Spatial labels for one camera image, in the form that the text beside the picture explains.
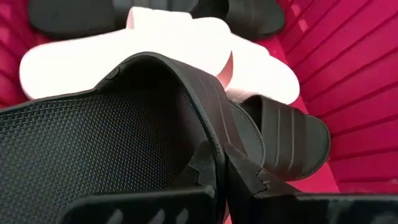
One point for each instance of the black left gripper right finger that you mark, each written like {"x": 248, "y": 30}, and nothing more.
{"x": 242, "y": 180}

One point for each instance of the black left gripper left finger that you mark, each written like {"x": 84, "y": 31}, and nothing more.
{"x": 203, "y": 171}

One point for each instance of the black rubber slide sandal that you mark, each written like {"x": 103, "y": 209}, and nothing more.
{"x": 93, "y": 140}
{"x": 295, "y": 140}
{"x": 77, "y": 18}

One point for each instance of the pink rubber slide sandal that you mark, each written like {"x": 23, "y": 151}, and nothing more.
{"x": 77, "y": 68}

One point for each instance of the red ribbed plastic bin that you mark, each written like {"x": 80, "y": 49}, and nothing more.
{"x": 357, "y": 93}

